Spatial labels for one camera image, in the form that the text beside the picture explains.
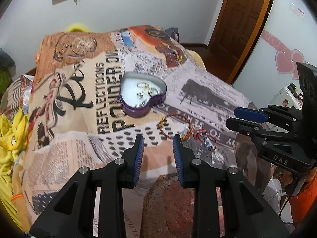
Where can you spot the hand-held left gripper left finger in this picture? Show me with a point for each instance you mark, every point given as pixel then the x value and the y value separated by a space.
pixel 138 158

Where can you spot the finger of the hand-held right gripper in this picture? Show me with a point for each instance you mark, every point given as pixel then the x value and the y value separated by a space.
pixel 242 127
pixel 250 114

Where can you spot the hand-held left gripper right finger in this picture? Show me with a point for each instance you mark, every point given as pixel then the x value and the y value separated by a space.
pixel 177 158

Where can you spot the purple heart-shaped tin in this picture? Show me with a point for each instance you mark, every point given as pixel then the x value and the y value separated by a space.
pixel 131 104

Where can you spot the gold earrings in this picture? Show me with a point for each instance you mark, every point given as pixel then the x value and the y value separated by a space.
pixel 152 92

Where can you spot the white appliance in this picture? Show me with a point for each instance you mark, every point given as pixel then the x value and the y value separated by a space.
pixel 284 96

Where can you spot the white plastic object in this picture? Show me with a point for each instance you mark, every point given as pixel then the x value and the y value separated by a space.
pixel 275 198

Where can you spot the white wardrobe door pink hearts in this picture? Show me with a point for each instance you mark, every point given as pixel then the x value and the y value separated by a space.
pixel 279 29

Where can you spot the printed newspaper-pattern blanket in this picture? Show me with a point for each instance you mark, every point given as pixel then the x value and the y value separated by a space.
pixel 86 79

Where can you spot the brown wooden door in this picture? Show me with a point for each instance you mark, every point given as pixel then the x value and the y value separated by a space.
pixel 240 17

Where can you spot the dark blue bag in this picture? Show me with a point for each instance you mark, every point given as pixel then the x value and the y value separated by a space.
pixel 173 33

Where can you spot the white paper sticker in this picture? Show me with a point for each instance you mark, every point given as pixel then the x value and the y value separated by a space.
pixel 298 10

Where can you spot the orange hair band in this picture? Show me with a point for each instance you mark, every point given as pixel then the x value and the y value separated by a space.
pixel 17 197

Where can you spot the yellow cloth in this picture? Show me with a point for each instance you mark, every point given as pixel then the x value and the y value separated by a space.
pixel 10 133

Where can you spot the brown striped cloth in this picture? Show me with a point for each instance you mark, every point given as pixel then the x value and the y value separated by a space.
pixel 17 91

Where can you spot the yellow plastic object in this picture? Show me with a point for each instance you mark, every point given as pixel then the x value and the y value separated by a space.
pixel 76 27

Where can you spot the pile of clothes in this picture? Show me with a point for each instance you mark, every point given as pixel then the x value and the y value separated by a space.
pixel 6 59

